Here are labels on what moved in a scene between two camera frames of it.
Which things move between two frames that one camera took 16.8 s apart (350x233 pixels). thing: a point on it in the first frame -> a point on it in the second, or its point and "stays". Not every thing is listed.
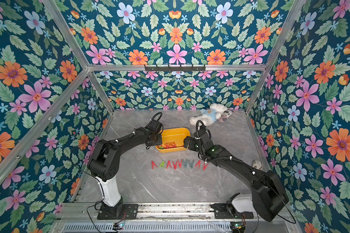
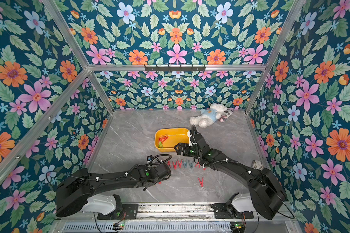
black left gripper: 160,141 -> 165,178
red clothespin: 175,166 stays
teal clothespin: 191,163 stays
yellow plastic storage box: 176,135 stays
